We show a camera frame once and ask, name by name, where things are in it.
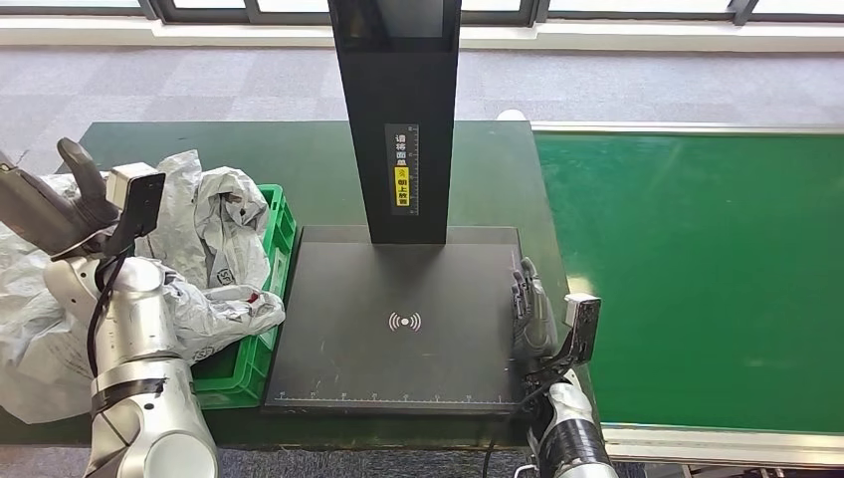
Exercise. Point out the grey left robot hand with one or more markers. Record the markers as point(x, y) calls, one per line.
point(39, 211)

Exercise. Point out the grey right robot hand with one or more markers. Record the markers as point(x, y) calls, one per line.
point(537, 316)

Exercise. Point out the grey parcel bag red splash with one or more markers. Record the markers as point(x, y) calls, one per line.
point(33, 343)

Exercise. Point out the plain grey parcel bag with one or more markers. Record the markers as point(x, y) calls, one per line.
point(175, 218)

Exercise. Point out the grey parcel bag red print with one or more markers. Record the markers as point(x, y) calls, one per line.
point(234, 218)

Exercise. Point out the green conveyor belt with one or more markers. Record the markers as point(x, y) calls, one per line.
point(692, 264)

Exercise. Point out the white conveyor roller cap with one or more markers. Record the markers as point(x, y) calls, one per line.
point(511, 115)

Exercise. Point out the black inbound scanning machine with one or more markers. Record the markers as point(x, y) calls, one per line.
point(399, 99)

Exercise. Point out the black yellow ruler label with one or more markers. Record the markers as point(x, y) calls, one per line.
point(402, 170)

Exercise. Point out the white window sill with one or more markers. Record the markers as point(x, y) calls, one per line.
point(132, 31)

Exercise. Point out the green plastic crate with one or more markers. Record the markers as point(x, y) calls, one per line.
point(244, 369)

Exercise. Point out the dark green table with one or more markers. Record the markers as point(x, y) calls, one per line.
point(316, 165)

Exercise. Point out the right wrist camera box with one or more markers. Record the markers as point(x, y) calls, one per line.
point(583, 326)

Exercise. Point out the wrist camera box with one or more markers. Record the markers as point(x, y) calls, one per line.
point(583, 326)
point(138, 198)

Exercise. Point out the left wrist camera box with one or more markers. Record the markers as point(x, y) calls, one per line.
point(138, 198)

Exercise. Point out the aluminium conveyor frame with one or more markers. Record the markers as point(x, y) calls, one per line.
point(725, 445)

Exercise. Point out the dark window frame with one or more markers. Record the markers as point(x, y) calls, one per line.
point(211, 13)

